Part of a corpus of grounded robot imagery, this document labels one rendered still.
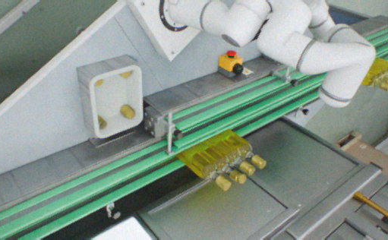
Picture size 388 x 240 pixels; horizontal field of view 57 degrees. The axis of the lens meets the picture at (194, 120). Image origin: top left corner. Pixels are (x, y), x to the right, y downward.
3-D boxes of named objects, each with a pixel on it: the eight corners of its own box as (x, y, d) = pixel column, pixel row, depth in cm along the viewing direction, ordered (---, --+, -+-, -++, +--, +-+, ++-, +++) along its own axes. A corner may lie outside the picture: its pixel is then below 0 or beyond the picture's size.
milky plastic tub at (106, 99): (85, 127, 118) (97, 141, 113) (76, 67, 105) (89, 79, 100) (130, 111, 128) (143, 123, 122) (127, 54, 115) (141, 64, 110)
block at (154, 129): (143, 130, 128) (153, 140, 123) (142, 108, 122) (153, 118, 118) (150, 127, 130) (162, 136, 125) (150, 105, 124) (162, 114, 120)
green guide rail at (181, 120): (164, 120, 122) (178, 131, 117) (164, 118, 122) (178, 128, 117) (395, 26, 218) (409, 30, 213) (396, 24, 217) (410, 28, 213)
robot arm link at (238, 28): (192, 23, 99) (234, 37, 88) (218, -16, 99) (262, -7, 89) (209, 42, 106) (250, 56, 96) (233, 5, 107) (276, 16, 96)
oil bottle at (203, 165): (168, 151, 133) (206, 184, 120) (169, 139, 130) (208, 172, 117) (181, 146, 136) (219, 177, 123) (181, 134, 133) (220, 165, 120)
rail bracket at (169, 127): (153, 143, 125) (175, 163, 117) (153, 103, 115) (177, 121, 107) (161, 140, 126) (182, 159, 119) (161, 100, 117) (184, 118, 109)
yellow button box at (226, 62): (216, 71, 149) (228, 77, 144) (218, 54, 144) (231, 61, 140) (228, 66, 153) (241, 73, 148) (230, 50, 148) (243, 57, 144)
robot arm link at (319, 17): (333, 28, 115) (320, 7, 109) (303, 42, 121) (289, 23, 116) (330, 0, 123) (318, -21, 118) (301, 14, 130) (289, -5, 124)
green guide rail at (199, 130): (164, 137, 126) (178, 148, 122) (164, 134, 126) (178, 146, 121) (391, 37, 222) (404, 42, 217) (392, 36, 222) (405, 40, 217)
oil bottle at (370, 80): (335, 73, 195) (385, 95, 178) (338, 64, 192) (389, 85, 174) (341, 70, 198) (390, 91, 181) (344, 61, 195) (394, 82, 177)
